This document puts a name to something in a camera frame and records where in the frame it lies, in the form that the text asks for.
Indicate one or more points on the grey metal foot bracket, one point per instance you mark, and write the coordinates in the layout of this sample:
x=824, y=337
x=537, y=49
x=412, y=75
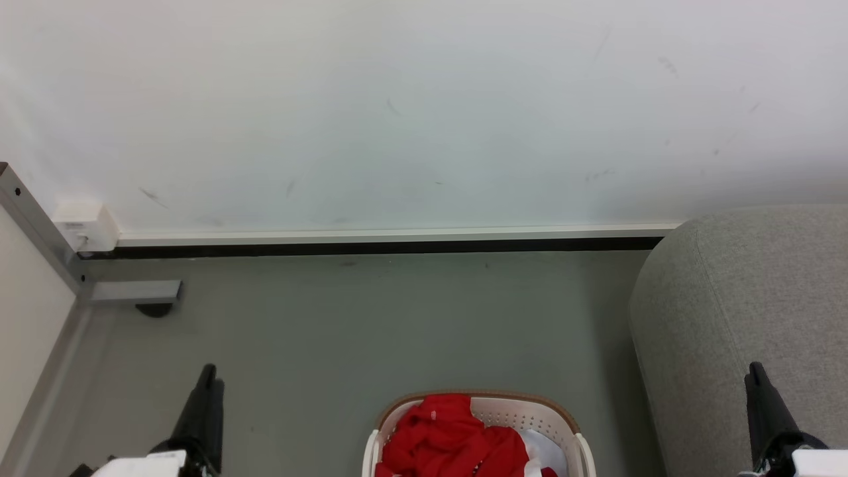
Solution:
x=136, y=291

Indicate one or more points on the grey fabric sofa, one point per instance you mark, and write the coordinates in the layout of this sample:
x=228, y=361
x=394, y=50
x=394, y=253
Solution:
x=729, y=298

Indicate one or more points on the white laundry basket brown rim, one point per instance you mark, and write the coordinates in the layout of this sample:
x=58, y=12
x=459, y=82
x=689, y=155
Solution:
x=517, y=414

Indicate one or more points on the white wall box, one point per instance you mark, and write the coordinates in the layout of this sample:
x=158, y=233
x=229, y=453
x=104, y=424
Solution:
x=89, y=225

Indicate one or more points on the white and black baseboard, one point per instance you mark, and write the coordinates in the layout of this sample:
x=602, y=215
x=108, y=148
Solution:
x=397, y=242

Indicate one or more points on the grey metal table leg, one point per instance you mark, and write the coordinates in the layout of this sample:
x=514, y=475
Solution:
x=26, y=331

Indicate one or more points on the white cloth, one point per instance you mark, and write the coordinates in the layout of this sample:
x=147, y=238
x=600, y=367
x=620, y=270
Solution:
x=546, y=454

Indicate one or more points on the red jersey garment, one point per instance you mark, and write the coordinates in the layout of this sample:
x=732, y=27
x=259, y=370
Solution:
x=450, y=437

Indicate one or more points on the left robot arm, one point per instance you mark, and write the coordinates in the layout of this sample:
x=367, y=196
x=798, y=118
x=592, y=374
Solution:
x=81, y=472

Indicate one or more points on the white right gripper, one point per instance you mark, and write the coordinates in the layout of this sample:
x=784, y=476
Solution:
x=818, y=464

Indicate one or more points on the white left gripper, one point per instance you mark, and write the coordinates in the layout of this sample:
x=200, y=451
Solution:
x=142, y=465

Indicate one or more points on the black round foot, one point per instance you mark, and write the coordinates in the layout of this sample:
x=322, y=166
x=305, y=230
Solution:
x=154, y=311

